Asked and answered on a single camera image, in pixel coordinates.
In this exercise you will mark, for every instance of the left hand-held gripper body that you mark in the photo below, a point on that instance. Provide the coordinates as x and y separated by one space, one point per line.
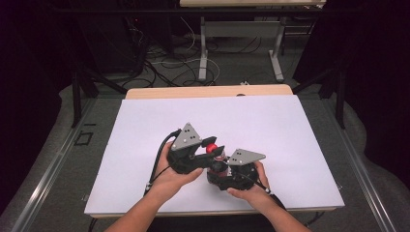
185 159

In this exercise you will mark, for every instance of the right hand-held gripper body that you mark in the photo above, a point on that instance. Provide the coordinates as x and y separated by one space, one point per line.
240 172

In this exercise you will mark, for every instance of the red bottle cap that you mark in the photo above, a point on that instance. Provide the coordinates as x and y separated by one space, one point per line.
211 148

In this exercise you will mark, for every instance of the person's left hand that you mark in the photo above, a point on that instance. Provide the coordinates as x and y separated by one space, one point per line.
170 182

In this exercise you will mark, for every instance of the person's right hand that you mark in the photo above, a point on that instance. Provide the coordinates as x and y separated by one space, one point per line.
254 195

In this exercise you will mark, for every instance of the wooden table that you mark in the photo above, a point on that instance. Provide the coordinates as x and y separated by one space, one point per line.
193 91

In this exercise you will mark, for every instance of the white table cover sheet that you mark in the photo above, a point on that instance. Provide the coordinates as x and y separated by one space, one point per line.
274 129

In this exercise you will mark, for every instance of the desk with white legs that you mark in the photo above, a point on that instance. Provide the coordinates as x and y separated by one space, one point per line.
203 48

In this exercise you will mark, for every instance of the black metal stand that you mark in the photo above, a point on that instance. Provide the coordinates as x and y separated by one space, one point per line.
340 96
76 96

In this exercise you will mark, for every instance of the metal floor rail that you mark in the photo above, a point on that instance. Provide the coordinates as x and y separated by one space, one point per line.
48 180
364 180

